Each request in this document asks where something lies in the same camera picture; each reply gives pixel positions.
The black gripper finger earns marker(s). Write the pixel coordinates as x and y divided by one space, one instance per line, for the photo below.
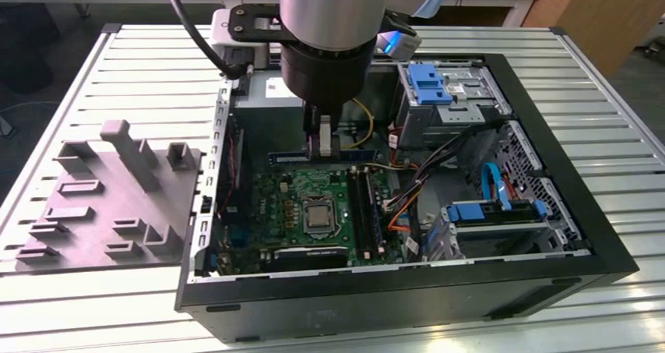
310 119
326 142

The blue RAM stick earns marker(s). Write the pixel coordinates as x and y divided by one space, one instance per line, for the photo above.
358 156

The black RAM slot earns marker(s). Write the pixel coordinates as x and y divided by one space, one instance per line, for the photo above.
355 212

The grey power supply unit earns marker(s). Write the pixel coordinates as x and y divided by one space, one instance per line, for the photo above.
269 84

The CPU socket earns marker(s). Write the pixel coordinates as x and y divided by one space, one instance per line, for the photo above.
318 201

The silver CPU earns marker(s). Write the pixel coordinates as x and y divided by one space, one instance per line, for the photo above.
317 217

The green motherboard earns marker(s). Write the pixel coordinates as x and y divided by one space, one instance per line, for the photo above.
269 228

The silver drive cage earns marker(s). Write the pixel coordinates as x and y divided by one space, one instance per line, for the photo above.
457 115

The black graphics card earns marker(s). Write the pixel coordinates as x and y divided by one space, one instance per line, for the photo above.
311 253

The blue disk carrier with disk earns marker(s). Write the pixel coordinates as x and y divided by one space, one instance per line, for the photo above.
467 212

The black PC case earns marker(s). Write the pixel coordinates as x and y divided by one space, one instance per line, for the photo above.
363 310

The grey parts rack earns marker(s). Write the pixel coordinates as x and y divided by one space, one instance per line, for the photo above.
104 193

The wooden cabinet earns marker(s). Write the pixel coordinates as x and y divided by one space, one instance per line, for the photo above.
613 18

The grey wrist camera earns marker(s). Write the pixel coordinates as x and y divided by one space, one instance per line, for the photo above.
402 43

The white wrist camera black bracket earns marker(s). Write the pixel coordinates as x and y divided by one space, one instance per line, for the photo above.
222 29

